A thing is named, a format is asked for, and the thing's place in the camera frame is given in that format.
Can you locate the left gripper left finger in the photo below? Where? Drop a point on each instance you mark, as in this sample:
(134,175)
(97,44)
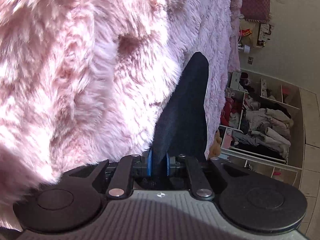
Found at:
(142,164)

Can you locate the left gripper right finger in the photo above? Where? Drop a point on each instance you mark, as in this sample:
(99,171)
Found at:
(175,164)

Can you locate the black pants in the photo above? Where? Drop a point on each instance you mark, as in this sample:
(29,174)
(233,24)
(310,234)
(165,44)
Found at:
(181,127)

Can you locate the pile of clothes in wardrobe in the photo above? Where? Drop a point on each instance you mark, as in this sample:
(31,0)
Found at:
(257,117)

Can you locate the pink fluffy blanket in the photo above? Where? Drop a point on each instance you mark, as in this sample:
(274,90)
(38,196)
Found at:
(84,81)

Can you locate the cluttered nightstand items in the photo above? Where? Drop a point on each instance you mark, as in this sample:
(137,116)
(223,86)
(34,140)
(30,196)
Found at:
(253,36)

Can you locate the maroon quilted headboard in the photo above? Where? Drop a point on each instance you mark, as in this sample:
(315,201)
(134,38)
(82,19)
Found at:
(256,10)

